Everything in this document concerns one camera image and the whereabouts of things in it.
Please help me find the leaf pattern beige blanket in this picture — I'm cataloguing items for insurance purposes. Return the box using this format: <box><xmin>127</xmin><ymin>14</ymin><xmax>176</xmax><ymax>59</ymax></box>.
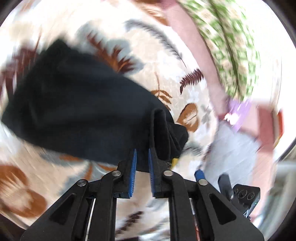
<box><xmin>1</xmin><ymin>1</ymin><xmax>218</xmax><ymax>240</ymax></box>

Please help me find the green patterned folded quilt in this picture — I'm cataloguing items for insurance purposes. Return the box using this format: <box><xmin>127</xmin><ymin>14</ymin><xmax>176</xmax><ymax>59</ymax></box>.
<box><xmin>179</xmin><ymin>1</ymin><xmax>260</xmax><ymax>101</ymax></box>

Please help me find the black pants yellow patch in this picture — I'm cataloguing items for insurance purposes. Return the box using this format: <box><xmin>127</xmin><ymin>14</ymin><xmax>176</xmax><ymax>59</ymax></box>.
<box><xmin>1</xmin><ymin>40</ymin><xmax>189</xmax><ymax>172</ymax></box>

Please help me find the grey quilted pillow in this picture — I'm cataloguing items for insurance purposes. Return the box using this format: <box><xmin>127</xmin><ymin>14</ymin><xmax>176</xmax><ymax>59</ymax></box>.
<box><xmin>203</xmin><ymin>121</ymin><xmax>260</xmax><ymax>189</ymax></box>

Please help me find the pink quilted mattress cover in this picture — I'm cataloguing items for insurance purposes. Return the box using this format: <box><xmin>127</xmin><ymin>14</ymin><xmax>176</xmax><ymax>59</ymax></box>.
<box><xmin>161</xmin><ymin>0</ymin><xmax>228</xmax><ymax>119</ymax></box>

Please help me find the purple small pillow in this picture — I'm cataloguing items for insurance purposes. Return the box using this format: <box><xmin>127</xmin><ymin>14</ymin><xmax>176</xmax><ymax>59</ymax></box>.
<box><xmin>224</xmin><ymin>98</ymin><xmax>251</xmax><ymax>132</ymax></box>

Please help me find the pink quilted headboard cover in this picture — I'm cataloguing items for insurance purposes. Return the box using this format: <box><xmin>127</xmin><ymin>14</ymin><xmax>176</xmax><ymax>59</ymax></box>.
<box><xmin>240</xmin><ymin>102</ymin><xmax>276</xmax><ymax>221</ymax></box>

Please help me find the stack of books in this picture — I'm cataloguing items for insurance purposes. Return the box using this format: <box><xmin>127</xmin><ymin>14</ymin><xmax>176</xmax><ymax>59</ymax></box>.
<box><xmin>272</xmin><ymin>109</ymin><xmax>284</xmax><ymax>148</ymax></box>

